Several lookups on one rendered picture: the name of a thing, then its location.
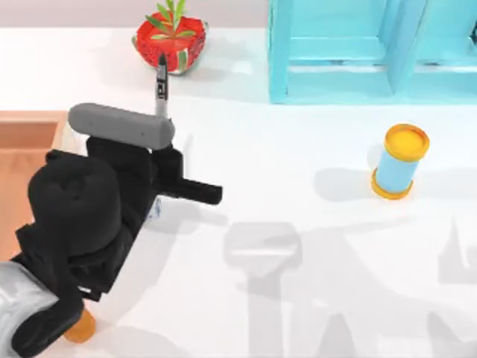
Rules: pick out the pale grey rounded box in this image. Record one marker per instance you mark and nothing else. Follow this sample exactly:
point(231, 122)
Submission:
point(119, 125)

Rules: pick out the red plant pot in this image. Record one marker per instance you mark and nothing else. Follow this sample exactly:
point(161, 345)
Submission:
point(167, 44)

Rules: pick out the salmon-coloured shallow box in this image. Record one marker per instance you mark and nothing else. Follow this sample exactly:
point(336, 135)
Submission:
point(22, 138)

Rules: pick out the orange cylinder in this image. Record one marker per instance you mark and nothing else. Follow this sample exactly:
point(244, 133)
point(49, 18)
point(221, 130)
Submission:
point(81, 330)

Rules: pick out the light blue rack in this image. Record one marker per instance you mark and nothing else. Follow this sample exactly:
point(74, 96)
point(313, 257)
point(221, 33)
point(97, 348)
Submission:
point(335, 48)

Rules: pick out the blue and yellow can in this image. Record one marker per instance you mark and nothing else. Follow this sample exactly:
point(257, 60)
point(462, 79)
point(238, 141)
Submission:
point(397, 168)

